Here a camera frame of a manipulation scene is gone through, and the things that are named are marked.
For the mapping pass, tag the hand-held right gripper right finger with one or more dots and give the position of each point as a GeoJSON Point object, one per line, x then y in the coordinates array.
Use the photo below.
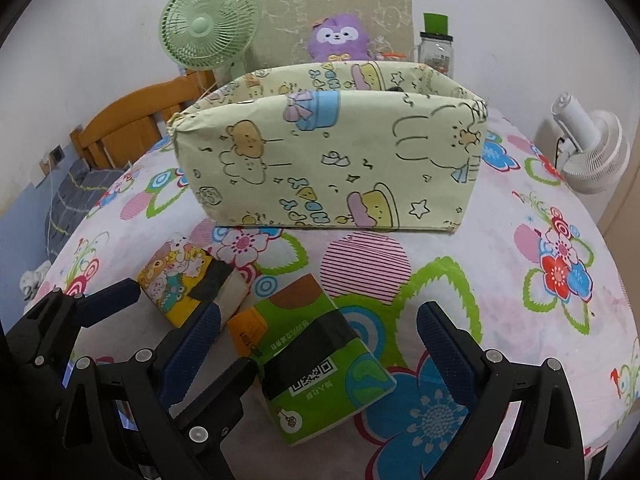
{"type": "Point", "coordinates": [445, 355]}

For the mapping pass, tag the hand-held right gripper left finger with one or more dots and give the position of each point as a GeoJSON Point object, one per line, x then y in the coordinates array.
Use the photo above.
{"type": "Point", "coordinates": [192, 345]}

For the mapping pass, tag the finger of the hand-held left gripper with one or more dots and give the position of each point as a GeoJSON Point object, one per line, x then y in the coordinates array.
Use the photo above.
{"type": "Point", "coordinates": [220, 410]}
{"type": "Point", "coordinates": [112, 300]}

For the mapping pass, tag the yellow cartoon tissue packet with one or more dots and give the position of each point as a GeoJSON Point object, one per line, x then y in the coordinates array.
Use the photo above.
{"type": "Point", "coordinates": [170, 280]}

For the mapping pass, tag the green tissue packet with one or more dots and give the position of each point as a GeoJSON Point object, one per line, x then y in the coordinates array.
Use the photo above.
{"type": "Point", "coordinates": [295, 310]}

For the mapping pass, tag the yellow cartoon printed box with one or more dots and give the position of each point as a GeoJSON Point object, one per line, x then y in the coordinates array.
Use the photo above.
{"type": "Point", "coordinates": [350, 160]}

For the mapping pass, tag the white crumpled cloth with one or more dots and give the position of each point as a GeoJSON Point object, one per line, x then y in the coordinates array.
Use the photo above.
{"type": "Point", "coordinates": [32, 280]}

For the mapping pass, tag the grey plaid pillow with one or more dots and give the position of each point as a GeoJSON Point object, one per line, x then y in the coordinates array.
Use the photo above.
{"type": "Point", "coordinates": [75, 195]}

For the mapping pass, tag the white fan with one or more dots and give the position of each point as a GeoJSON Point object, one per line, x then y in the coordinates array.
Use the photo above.
{"type": "Point", "coordinates": [600, 150]}

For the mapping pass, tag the green desk fan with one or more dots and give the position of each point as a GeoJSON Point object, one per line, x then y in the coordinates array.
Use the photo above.
{"type": "Point", "coordinates": [200, 25]}

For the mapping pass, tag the clear swab holder orange lid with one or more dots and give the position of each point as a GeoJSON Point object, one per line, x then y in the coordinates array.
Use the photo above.
{"type": "Point", "coordinates": [395, 55]}

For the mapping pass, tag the glass jar green lid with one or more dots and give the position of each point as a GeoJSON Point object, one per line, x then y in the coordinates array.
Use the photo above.
{"type": "Point", "coordinates": [435, 50]}

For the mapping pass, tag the purple plush toy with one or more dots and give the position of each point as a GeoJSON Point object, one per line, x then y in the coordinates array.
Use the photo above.
{"type": "Point", "coordinates": [340, 35]}

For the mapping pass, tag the wall socket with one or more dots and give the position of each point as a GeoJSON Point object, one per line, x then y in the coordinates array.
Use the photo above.
{"type": "Point", "coordinates": [57, 155]}

